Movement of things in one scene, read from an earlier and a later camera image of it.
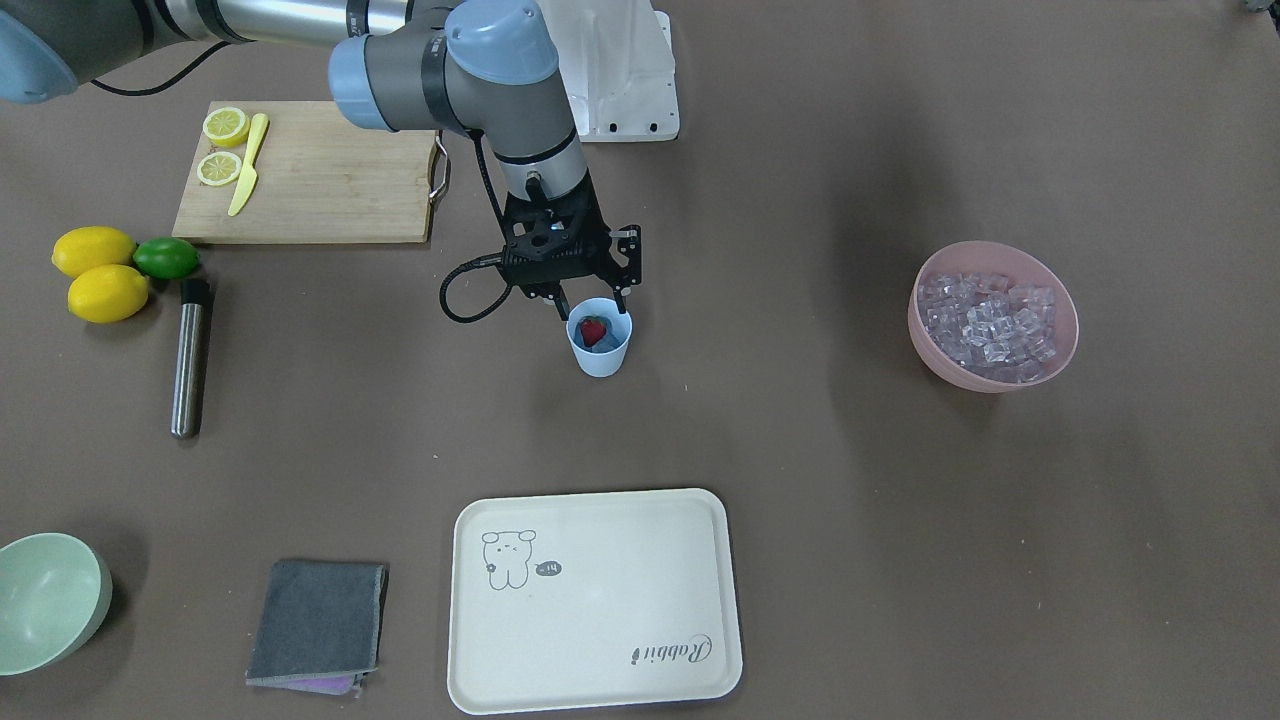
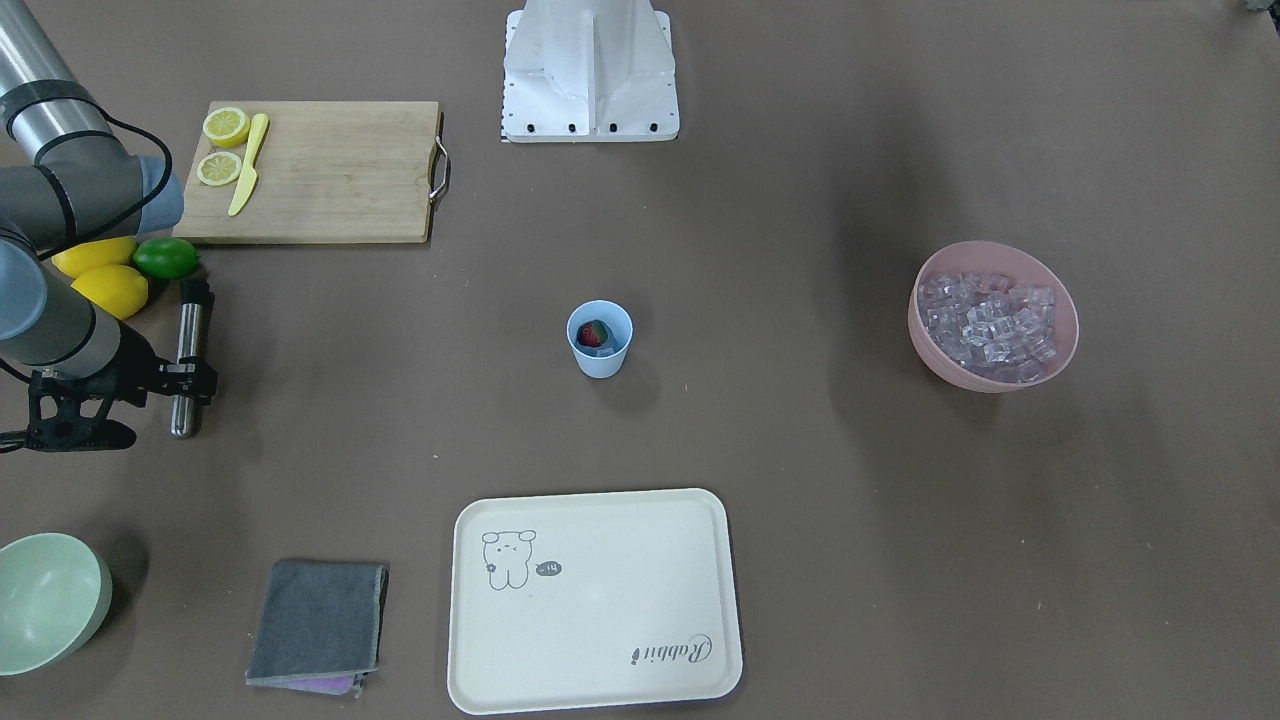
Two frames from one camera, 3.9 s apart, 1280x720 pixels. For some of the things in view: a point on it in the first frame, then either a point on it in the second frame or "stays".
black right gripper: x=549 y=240 → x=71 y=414
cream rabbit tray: x=561 y=601 stays
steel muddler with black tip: x=187 y=379 stays
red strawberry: x=592 y=331 stays
